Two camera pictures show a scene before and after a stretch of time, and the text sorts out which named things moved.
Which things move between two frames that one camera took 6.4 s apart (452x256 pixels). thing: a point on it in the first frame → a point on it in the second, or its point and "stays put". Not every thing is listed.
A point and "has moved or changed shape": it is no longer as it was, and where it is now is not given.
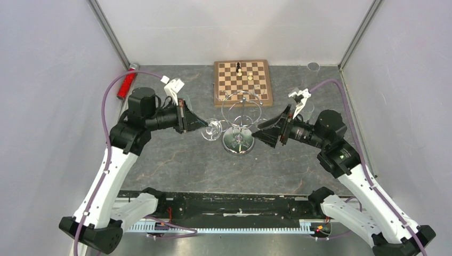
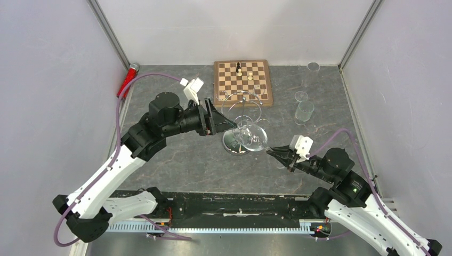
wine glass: (307, 112) stays put
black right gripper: (271, 136) → (285, 156)
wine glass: (213, 131) has moved or changed shape
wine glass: (311, 75) stays put
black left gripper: (193, 122) → (212, 121)
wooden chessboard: (241, 83) stays put
